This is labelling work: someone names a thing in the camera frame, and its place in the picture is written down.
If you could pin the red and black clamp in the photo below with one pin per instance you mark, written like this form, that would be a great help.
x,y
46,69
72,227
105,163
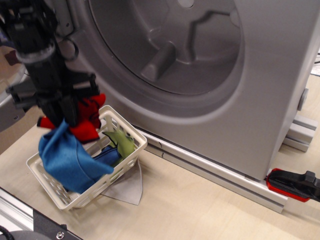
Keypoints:
x,y
301,187

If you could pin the grey cloth under basket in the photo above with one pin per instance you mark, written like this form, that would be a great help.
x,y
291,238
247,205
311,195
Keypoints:
x,y
129,187

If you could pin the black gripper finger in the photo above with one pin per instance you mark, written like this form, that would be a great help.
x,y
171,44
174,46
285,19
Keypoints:
x,y
52,111
69,107

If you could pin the grey toy washing machine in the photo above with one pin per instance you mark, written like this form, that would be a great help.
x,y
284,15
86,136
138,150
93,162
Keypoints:
x,y
220,78

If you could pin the small blue trousers cloth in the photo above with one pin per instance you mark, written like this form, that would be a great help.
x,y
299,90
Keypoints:
x,y
109,156

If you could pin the large blue cloth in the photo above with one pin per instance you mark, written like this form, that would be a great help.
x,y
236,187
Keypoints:
x,y
72,166

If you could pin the round grey washer door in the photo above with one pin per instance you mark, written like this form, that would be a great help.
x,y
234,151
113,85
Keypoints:
x,y
9,113

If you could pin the long aluminium base rail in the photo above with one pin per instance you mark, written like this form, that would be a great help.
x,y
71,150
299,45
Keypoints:
x,y
239,183

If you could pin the aluminium frame rail front left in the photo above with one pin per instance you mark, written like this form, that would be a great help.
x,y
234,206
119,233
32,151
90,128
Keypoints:
x,y
15,215

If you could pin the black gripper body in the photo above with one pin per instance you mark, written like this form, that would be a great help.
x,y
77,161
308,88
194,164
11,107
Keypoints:
x,y
51,84

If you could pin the black mounting plate with bolt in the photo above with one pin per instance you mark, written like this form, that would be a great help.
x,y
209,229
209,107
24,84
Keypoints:
x,y
51,229

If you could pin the short aluminium rail right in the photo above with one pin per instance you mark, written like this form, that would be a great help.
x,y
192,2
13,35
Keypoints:
x,y
301,133

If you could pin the green cloth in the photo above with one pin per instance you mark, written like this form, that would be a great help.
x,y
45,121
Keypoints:
x,y
124,145

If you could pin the white plastic laundry basket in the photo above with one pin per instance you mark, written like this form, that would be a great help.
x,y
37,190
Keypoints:
x,y
65,199

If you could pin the red cloth with black trim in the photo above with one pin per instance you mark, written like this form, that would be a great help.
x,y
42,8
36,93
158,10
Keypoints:
x,y
83,132

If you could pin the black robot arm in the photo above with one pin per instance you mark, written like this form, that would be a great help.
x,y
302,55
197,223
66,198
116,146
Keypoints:
x,y
31,25

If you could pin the grey round side knob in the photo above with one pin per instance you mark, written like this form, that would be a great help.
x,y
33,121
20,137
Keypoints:
x,y
303,99

